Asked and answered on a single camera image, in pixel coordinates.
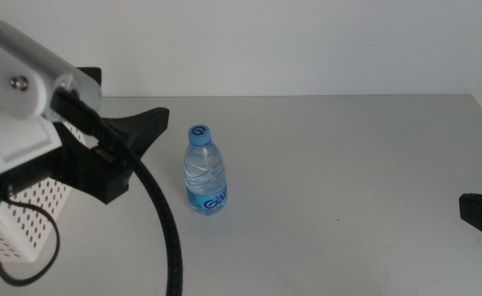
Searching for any clear water bottle blue cap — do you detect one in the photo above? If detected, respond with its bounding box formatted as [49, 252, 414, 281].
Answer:
[183, 124, 229, 216]

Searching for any white perforated plastic basket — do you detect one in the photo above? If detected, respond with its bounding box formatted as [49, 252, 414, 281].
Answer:
[0, 118, 88, 262]

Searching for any thick braided black cable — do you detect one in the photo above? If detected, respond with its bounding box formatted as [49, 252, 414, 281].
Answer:
[50, 88, 183, 296]

